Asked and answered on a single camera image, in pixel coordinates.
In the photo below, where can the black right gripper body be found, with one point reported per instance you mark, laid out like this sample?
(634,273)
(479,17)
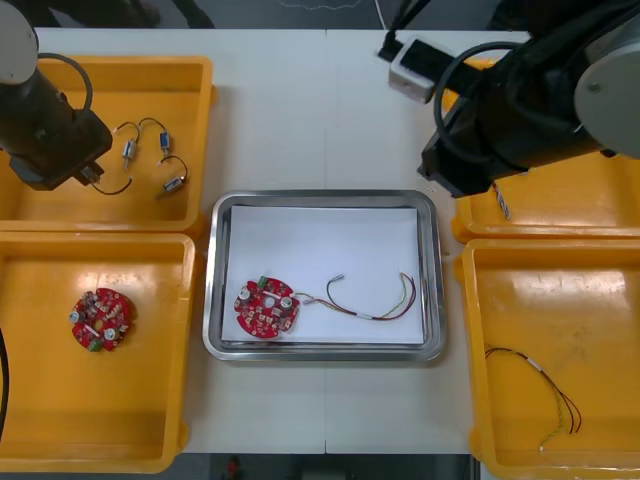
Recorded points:
(470,145)

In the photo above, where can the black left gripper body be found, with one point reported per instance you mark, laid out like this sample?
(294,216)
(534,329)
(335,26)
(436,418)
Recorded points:
(60,150)

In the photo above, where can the small metal solenoid blue label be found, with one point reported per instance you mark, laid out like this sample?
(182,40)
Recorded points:
(130,148)
(164,140)
(172,185)

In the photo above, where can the steel tray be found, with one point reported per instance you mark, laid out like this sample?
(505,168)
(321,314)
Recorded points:
(320,352)

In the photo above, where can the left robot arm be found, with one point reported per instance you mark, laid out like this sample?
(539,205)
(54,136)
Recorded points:
(22,100)

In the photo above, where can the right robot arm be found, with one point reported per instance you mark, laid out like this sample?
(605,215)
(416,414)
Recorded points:
(550,100)

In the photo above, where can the yellow-orange plastic bin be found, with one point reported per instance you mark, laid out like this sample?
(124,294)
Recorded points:
(550,310)
(150,95)
(575,200)
(140,400)

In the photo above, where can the round red circuit board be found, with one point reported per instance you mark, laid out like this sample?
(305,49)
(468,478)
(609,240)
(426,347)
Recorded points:
(260,321)
(107,300)

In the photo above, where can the white paper sheet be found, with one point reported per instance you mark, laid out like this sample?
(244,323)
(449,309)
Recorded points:
(325,240)

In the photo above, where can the small red object under table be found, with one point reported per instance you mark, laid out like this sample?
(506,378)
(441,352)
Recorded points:
(231,466)

